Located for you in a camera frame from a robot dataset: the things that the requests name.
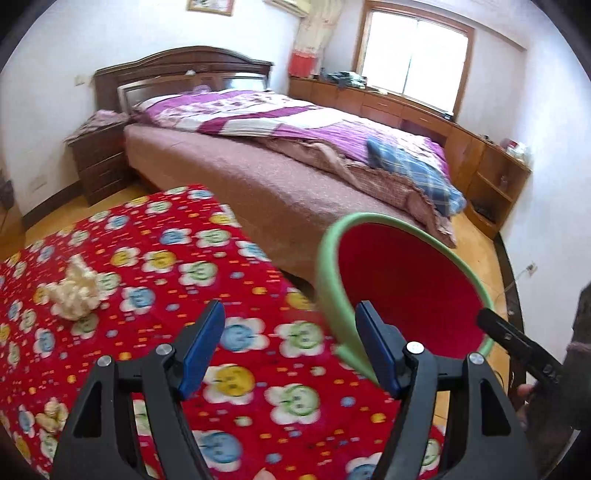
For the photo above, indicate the person's right hand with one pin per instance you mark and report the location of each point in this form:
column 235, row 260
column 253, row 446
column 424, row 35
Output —
column 526, row 396

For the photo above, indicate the dark wooden headboard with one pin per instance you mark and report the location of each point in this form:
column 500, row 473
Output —
column 184, row 64

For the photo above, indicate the white air conditioner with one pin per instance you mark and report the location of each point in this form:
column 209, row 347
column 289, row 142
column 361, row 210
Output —
column 288, row 5

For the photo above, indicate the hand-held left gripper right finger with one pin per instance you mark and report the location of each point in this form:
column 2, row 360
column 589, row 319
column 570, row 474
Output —
column 376, row 350

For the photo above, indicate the green and red basin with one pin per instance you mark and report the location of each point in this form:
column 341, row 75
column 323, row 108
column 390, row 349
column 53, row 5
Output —
column 406, row 277

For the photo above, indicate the pile of clothes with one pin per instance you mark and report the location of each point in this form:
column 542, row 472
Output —
column 346, row 79

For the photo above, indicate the dark wooden nightstand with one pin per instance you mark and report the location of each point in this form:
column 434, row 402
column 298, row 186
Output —
column 99, row 161

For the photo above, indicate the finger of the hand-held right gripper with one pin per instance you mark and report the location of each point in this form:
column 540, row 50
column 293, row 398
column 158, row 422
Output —
column 517, row 344

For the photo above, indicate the wooden wardrobe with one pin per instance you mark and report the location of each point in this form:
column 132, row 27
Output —
column 10, row 230

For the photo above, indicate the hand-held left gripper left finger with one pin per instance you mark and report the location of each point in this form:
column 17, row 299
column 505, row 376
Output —
column 203, row 341

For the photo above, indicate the white and red curtain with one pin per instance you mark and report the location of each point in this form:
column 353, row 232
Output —
column 309, row 41

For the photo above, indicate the black hanging bag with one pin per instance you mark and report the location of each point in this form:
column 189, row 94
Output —
column 5, row 194

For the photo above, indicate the white and red containers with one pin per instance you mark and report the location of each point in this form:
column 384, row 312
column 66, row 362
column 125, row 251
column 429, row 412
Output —
column 517, row 150

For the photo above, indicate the wooden framed window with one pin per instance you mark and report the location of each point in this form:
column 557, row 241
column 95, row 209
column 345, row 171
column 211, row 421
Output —
column 415, row 50

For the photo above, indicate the blue plaid blanket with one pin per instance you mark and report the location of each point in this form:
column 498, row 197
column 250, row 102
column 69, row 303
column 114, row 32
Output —
column 415, row 170

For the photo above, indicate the framed wall picture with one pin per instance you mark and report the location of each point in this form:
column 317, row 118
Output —
column 210, row 5

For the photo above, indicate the bed with pink sheet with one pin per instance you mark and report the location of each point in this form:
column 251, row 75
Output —
column 221, row 170

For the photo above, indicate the white wall switch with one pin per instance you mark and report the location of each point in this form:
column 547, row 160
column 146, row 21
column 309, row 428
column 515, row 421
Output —
column 81, row 81

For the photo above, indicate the pink brown blanket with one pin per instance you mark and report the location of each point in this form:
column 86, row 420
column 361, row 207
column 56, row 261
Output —
column 369, row 189

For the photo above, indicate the long wooden cabinet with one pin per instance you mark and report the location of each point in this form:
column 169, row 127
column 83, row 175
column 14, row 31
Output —
column 461, row 147

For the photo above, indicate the purple and white quilt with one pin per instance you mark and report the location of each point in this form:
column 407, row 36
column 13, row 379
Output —
column 258, row 115

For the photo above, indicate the person's right forearm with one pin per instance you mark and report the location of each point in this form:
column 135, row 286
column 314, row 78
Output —
column 558, row 415

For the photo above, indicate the folded clothes on nightstand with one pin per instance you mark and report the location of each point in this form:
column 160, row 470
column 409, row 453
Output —
column 99, row 122

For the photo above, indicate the red floral tablecloth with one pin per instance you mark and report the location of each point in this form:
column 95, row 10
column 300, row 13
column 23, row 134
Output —
column 147, row 277

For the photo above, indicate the dark curved wooden rail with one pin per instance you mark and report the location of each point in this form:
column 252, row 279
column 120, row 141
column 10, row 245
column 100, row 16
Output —
column 510, row 286

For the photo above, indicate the white wall socket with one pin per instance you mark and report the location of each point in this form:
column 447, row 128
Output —
column 39, row 183

